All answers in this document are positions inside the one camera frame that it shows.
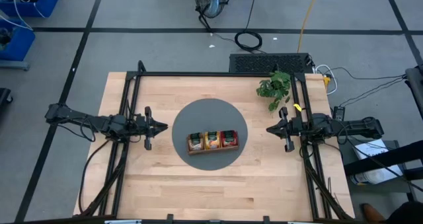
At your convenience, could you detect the grey metal cart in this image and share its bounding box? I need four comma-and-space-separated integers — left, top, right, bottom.
338, 139, 423, 224

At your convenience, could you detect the yellow hanging cable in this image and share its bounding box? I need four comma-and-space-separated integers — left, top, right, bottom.
296, 0, 321, 54

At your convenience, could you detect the black fan cable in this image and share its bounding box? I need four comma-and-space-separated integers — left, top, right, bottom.
197, 14, 237, 43

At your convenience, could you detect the person's leg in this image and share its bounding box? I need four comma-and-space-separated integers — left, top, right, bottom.
384, 200, 423, 224

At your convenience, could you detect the grey metal base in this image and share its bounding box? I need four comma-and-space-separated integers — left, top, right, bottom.
0, 59, 30, 71

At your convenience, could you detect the potted green plant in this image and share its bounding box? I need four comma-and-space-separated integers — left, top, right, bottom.
256, 70, 292, 112

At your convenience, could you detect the red strawberry tea packet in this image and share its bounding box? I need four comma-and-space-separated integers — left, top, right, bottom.
220, 130, 238, 148

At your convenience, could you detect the blue plastic bin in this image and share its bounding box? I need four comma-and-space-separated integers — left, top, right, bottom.
0, 19, 36, 62
0, 0, 61, 19

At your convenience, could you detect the black power adapter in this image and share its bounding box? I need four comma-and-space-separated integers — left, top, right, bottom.
332, 105, 346, 122

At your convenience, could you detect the white printed booklet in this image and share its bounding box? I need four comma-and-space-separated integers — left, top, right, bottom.
350, 138, 404, 186

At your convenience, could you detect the black floor fan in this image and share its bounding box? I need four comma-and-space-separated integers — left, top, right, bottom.
192, 0, 231, 20

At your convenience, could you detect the orange mango tea packet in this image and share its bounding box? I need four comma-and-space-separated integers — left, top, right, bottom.
204, 131, 221, 150

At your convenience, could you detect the beige vanilla tea packet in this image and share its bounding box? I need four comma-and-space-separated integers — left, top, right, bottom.
188, 132, 205, 151

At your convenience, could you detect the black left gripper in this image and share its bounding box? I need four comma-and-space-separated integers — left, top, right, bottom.
133, 106, 169, 151

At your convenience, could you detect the wooden three-compartment tray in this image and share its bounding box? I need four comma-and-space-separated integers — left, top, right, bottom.
186, 130, 239, 156

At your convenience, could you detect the coiled black cable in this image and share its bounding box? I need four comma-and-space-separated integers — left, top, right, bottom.
233, 0, 264, 53

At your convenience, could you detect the black metal beam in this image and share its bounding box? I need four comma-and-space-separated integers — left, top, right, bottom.
343, 140, 423, 178

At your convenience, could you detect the thin black cable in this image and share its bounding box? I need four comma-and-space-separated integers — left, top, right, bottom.
330, 67, 406, 81
339, 78, 406, 108

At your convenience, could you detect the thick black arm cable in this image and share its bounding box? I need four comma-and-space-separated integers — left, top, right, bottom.
77, 138, 113, 215

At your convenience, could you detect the round grey woven placemat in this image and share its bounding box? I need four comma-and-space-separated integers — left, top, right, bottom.
171, 98, 249, 171

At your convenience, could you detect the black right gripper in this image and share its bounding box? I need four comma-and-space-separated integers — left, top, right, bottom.
266, 106, 303, 153

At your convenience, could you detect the white cable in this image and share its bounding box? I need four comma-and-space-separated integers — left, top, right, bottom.
314, 63, 339, 96

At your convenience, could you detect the black vented computer case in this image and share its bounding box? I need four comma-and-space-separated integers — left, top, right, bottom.
228, 52, 315, 75

